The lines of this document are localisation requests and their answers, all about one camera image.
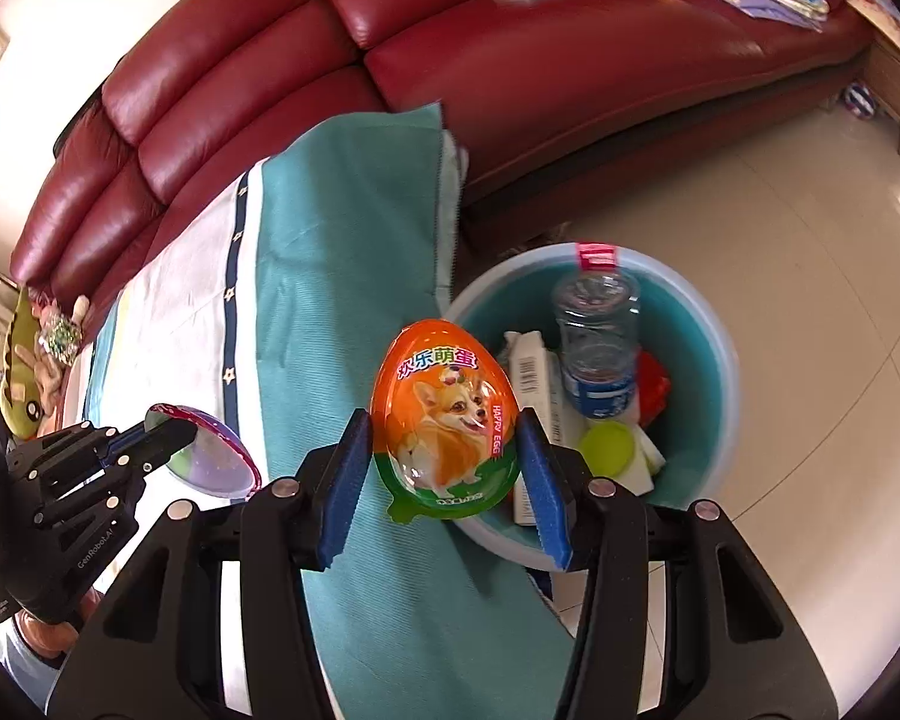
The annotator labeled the purple plastic egg half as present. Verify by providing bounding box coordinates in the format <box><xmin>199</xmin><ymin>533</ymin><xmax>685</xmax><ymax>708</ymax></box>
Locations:
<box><xmin>144</xmin><ymin>403</ymin><xmax>263</xmax><ymax>500</ymax></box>

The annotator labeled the green plush toy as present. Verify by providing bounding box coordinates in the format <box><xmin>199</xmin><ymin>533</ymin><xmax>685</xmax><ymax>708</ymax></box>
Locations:
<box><xmin>0</xmin><ymin>287</ymin><xmax>92</xmax><ymax>442</ymax></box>

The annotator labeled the teal round trash bin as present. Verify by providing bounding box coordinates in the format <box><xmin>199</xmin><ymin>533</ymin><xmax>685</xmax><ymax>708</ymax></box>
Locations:
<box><xmin>437</xmin><ymin>241</ymin><xmax>743</xmax><ymax>572</ymax></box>

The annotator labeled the dark red leather sofa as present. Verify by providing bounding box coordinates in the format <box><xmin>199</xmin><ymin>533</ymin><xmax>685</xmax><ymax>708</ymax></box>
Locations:
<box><xmin>9</xmin><ymin>0</ymin><xmax>873</xmax><ymax>307</ymax></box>

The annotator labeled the white medicine box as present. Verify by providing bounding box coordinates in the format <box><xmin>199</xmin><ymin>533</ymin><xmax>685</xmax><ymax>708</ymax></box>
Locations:
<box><xmin>502</xmin><ymin>330</ymin><xmax>572</xmax><ymax>529</ymax></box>

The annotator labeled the glitter confetti bag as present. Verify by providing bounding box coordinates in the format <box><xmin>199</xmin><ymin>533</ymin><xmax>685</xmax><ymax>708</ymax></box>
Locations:
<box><xmin>37</xmin><ymin>314</ymin><xmax>82</xmax><ymax>367</ymax></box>

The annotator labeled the teal patterned tablecloth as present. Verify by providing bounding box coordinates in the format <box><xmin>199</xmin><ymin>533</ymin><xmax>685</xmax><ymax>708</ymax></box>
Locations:
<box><xmin>84</xmin><ymin>106</ymin><xmax>574</xmax><ymax>718</ymax></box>

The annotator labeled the red snack bag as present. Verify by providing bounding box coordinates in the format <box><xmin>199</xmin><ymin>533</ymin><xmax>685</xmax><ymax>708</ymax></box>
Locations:
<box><xmin>635</xmin><ymin>349</ymin><xmax>671</xmax><ymax>427</ymax></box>

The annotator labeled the clear plastic water bottle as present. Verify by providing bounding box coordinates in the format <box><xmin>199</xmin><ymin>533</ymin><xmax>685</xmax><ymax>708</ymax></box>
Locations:
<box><xmin>553</xmin><ymin>270</ymin><xmax>640</xmax><ymax>419</ymax></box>

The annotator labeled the wooden side table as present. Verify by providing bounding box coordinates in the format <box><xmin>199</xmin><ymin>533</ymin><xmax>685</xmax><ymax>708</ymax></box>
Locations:
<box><xmin>848</xmin><ymin>0</ymin><xmax>900</xmax><ymax>156</ymax></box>

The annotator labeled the person's left hand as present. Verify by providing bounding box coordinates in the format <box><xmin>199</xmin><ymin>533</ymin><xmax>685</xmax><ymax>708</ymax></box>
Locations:
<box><xmin>14</xmin><ymin>589</ymin><xmax>102</xmax><ymax>660</ymax></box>

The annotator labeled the orange corgi toy egg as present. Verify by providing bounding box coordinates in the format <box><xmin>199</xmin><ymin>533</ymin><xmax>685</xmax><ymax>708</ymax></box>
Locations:
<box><xmin>370</xmin><ymin>319</ymin><xmax>518</xmax><ymax>525</ymax></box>

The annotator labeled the white paper napkin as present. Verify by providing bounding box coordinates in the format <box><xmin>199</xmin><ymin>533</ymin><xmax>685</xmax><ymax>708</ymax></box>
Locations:
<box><xmin>614</xmin><ymin>424</ymin><xmax>667</xmax><ymax>496</ymax></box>

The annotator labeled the green round lid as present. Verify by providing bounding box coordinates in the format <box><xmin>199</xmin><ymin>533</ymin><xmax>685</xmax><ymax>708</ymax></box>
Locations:
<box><xmin>577</xmin><ymin>419</ymin><xmax>635</xmax><ymax>478</ymax></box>

